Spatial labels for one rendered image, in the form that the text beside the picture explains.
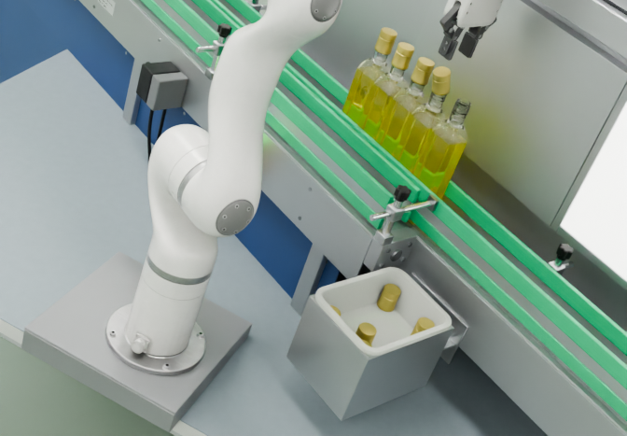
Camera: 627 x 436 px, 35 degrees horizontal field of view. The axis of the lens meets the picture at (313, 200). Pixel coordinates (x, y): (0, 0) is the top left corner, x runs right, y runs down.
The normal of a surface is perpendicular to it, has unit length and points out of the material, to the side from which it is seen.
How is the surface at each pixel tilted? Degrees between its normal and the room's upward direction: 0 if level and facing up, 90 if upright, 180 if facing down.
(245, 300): 0
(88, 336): 3
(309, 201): 90
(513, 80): 90
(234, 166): 59
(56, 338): 3
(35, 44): 90
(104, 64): 90
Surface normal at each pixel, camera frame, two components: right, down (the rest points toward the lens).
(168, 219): 0.32, -0.28
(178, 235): 0.23, -0.47
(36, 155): 0.29, -0.79
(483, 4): 0.55, 0.62
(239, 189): 0.62, 0.17
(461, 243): -0.76, 0.17
